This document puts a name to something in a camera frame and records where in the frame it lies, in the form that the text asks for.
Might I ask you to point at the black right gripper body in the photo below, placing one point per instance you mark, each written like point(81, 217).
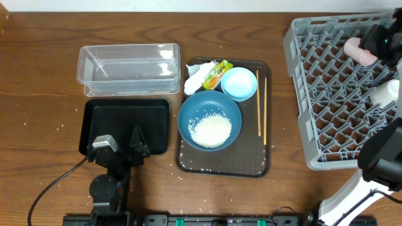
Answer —
point(375, 40)

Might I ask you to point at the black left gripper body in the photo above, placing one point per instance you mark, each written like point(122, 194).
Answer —
point(119, 153)

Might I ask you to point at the pink small cup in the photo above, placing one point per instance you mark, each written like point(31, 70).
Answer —
point(352, 50)

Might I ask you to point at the white paper cup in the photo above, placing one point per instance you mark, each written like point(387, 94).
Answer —
point(385, 93)

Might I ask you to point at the light blue small bowl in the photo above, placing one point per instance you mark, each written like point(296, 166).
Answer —
point(239, 84)

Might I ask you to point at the wooden chopstick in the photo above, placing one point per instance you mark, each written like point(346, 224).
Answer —
point(258, 104)
point(265, 111)

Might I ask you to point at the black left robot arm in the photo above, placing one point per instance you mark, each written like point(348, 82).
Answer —
point(110, 191)

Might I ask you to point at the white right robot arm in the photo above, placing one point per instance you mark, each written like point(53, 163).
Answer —
point(379, 163)

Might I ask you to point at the grey dishwasher rack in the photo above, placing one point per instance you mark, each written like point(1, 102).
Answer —
point(336, 115)

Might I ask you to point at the black plastic bin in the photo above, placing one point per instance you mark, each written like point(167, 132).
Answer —
point(118, 117)

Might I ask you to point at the pile of white rice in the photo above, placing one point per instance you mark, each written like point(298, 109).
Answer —
point(211, 130)

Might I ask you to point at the clear plastic bin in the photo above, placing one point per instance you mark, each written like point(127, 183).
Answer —
point(128, 70)

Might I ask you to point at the large dark blue bowl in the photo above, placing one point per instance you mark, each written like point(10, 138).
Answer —
point(209, 102)

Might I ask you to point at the crumpled white tissue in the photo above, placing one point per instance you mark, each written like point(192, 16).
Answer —
point(197, 75)

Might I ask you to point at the green yellow snack wrapper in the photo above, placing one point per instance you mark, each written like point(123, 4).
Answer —
point(214, 77)

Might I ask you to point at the dark brown serving tray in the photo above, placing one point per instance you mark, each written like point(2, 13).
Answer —
point(246, 156)

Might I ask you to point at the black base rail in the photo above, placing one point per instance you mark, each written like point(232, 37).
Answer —
point(163, 220)

